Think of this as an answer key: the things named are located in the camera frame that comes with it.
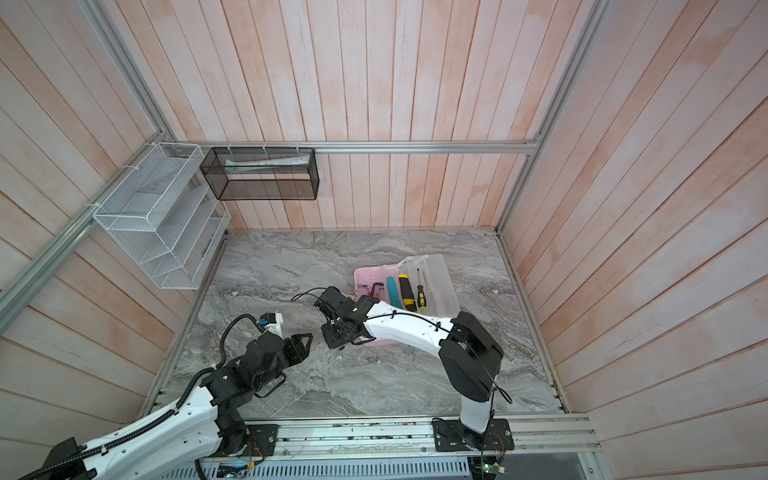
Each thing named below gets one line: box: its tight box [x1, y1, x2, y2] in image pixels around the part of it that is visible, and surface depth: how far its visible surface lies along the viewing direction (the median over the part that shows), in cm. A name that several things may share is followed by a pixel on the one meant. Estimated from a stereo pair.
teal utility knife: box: [386, 276, 404, 309], surface depth 97 cm
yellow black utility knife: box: [398, 274, 417, 312], surface depth 95 cm
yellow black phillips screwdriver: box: [417, 268, 427, 311], surface depth 87 cm
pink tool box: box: [353, 254, 461, 320], surface depth 97 cm
